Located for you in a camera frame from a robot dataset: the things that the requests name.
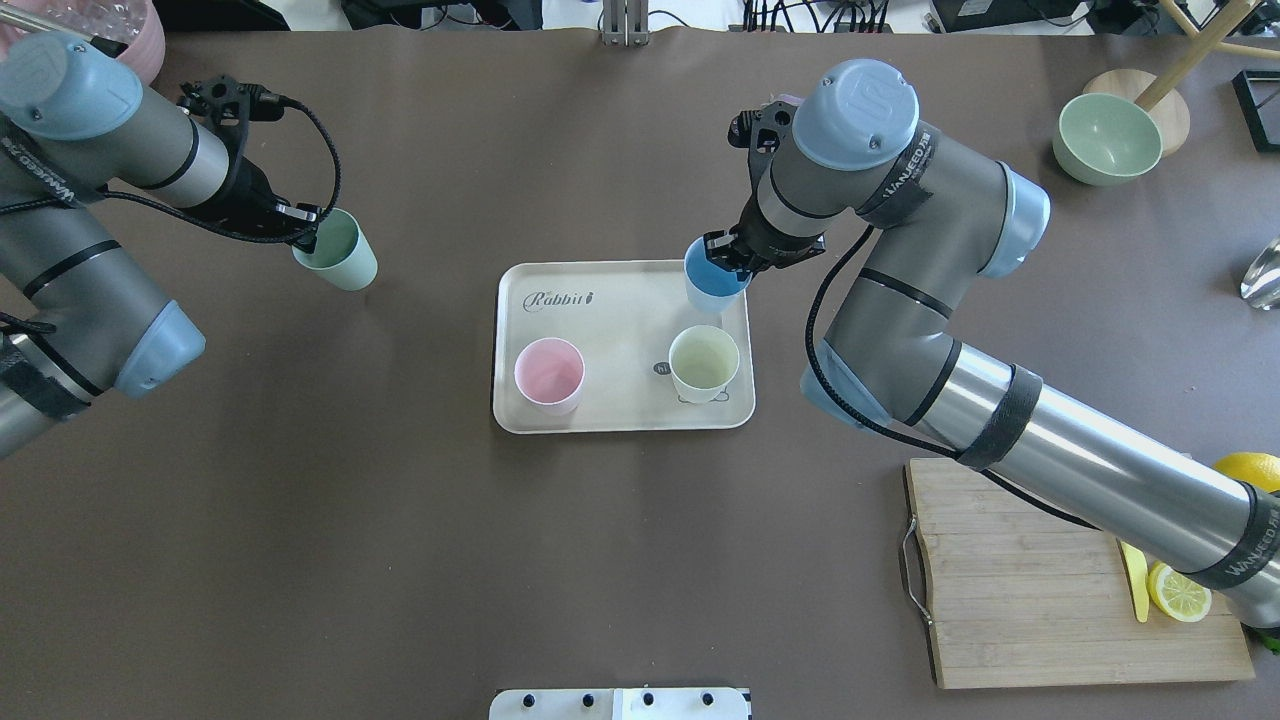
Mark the wooden cup stand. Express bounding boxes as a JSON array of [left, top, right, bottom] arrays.
[[1083, 1, 1277, 158]]

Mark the light blue cup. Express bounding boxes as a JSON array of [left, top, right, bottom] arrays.
[[684, 237, 751, 315]]

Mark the green lime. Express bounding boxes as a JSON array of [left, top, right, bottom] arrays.
[[1245, 626, 1280, 657]]

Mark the yellow plastic knife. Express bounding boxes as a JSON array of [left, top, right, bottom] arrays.
[[1116, 539, 1151, 623]]

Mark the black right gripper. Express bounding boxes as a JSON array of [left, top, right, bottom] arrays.
[[701, 100, 829, 275]]

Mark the pink cup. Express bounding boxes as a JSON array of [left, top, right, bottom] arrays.
[[513, 337, 586, 416]]

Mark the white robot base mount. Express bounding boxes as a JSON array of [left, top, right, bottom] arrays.
[[488, 685, 753, 719]]

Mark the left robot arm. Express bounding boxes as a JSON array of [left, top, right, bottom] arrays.
[[1, 31, 328, 455]]

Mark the mint green bowl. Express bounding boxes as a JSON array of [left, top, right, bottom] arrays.
[[1052, 94, 1164, 187]]

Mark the mint green cup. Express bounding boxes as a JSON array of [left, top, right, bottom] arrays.
[[292, 208, 379, 292]]

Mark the wooden cutting board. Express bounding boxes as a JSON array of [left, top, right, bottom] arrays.
[[904, 457, 1254, 691]]

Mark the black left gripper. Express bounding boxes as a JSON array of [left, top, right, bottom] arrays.
[[178, 76, 323, 252]]

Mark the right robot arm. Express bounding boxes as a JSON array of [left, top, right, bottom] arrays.
[[703, 59, 1277, 637]]

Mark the cream rabbit tray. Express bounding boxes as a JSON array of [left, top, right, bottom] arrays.
[[492, 259, 756, 434]]

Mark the pink mixing bowl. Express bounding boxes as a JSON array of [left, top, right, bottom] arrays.
[[12, 1, 166, 85]]

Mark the lemon slice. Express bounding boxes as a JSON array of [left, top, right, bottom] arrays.
[[1146, 561, 1213, 623]]

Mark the pale yellow cup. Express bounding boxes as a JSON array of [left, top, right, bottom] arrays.
[[668, 325, 741, 404]]

